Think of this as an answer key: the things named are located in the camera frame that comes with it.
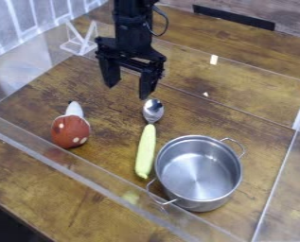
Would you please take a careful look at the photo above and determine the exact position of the clear acrylic barrier wall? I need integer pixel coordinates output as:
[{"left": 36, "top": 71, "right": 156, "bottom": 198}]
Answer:
[{"left": 0, "top": 118, "right": 244, "bottom": 242}]

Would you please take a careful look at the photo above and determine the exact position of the silver metal pot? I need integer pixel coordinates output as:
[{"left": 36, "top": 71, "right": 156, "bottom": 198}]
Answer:
[{"left": 147, "top": 135, "right": 246, "bottom": 213}]

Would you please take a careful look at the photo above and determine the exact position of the black strip on table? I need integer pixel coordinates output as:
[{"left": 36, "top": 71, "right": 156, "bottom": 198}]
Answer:
[{"left": 194, "top": 5, "right": 277, "bottom": 31}]

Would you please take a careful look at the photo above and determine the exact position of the yellow handled metal spoon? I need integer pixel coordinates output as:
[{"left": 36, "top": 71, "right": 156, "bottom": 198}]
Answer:
[{"left": 135, "top": 98, "right": 165, "bottom": 179}]

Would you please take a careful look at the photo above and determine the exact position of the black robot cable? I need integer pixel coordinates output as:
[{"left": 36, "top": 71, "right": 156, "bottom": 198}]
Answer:
[{"left": 145, "top": 4, "right": 171, "bottom": 38}]

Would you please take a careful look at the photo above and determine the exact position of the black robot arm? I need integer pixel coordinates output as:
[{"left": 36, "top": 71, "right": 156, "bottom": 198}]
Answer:
[{"left": 96, "top": 0, "right": 168, "bottom": 100}]

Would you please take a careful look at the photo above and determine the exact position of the white and brown toy mushroom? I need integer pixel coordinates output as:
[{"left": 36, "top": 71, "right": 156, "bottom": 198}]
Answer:
[{"left": 52, "top": 101, "right": 92, "bottom": 148}]

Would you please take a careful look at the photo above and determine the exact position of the clear acrylic triangle stand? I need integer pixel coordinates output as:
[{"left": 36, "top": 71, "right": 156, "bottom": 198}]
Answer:
[{"left": 60, "top": 21, "right": 99, "bottom": 56}]

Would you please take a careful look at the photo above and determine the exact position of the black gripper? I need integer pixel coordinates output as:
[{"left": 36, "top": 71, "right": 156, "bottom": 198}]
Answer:
[{"left": 96, "top": 37, "right": 167, "bottom": 100}]

